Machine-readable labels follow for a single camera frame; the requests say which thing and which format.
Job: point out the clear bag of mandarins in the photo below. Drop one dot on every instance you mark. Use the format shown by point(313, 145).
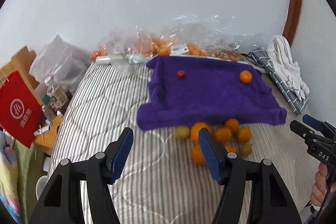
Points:
point(162, 47)
point(102, 52)

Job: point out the red paper bag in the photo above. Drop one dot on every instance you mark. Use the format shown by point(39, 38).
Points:
point(18, 108)

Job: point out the white tube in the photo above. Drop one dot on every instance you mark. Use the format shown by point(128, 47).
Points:
point(103, 60)

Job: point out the yellow round fruit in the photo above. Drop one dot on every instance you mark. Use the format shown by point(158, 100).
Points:
point(246, 149)
point(182, 132)

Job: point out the clear plastic bottle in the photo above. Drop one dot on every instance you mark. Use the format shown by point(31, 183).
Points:
point(55, 94)

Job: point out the orange mandarin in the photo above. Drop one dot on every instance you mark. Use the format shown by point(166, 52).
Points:
point(244, 134)
point(232, 124)
point(195, 130)
point(245, 77)
point(223, 134)

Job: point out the brown paper bag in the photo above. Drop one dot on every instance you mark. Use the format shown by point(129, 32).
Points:
point(21, 61)

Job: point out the person's right hand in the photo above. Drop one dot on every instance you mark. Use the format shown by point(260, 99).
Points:
point(319, 190)

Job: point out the clear bag of longans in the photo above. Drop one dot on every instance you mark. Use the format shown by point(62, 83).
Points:
point(231, 54)

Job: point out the white cloth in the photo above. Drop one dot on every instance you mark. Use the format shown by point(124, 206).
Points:
point(287, 61)

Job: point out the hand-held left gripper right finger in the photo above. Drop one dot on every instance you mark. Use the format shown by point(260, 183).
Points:
point(210, 158)

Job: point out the small red fruit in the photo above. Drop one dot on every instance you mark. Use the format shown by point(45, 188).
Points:
point(180, 74)

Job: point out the person's right forearm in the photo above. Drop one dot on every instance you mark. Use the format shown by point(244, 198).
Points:
point(311, 213)

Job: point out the yellow-green blanket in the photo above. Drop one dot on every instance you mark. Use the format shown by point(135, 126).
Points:
point(15, 182)

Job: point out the white plastic bag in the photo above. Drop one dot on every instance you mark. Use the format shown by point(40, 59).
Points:
point(60, 58)

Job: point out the grey checked cloth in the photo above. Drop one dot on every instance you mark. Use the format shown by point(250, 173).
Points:
point(278, 79)

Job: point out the purple towel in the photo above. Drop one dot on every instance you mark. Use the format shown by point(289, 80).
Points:
point(210, 98)

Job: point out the striped bed sheet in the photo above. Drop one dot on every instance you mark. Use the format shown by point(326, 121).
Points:
point(110, 108)

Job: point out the brown door frame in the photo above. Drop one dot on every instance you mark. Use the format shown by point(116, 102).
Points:
point(295, 3)

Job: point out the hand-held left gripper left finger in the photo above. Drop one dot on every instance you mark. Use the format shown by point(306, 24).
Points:
point(122, 153)

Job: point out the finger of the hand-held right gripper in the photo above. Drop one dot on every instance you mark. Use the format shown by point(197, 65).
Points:
point(313, 121)
point(302, 128)

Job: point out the small clear bottle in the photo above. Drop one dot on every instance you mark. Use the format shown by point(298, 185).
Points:
point(136, 58)

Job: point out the white cup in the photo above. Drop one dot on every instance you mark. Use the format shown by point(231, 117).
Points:
point(41, 187)

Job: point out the wooden nightstand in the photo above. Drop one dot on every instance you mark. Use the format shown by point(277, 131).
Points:
point(48, 142)

